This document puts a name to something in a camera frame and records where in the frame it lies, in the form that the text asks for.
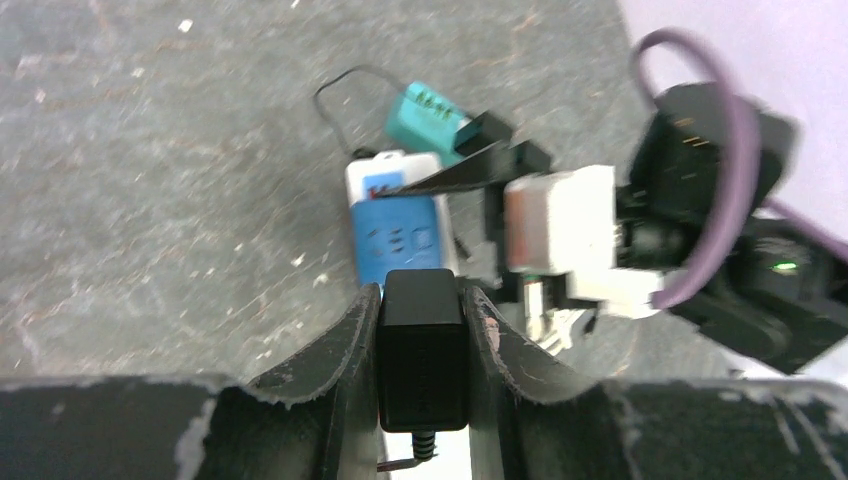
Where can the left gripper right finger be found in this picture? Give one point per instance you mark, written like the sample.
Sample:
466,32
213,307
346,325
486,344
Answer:
519,400

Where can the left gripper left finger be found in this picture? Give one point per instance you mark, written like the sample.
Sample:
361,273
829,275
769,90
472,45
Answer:
327,391

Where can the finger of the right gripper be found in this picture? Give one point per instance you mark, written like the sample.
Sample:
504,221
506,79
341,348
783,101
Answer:
492,167

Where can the black plug adapter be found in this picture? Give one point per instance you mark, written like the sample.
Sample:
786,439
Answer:
482,131

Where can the black charger plug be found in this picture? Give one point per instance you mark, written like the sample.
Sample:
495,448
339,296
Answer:
422,359

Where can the teal power strip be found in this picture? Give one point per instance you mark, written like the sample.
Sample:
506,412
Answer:
422,120

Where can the blue cube adapter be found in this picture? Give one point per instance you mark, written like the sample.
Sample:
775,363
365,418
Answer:
401,233

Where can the white power strip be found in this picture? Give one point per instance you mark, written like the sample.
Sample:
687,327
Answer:
389,169

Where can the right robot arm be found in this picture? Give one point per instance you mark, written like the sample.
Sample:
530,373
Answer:
682,234

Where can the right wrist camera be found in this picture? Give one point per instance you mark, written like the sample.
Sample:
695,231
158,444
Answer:
563,224

